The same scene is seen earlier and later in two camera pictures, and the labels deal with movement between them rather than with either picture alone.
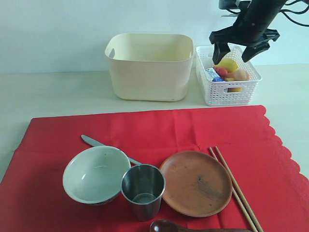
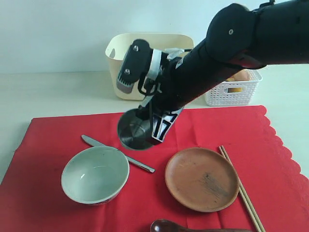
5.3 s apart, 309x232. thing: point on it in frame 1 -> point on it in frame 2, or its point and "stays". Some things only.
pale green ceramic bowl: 95,175 stays
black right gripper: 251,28 -> 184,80
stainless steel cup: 142,186 -> 135,129
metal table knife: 94,143 stays
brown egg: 241,75 stays
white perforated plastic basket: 240,93 stays
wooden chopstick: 234,192 -> 245,201
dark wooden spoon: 165,225 stays
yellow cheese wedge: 232,89 stays
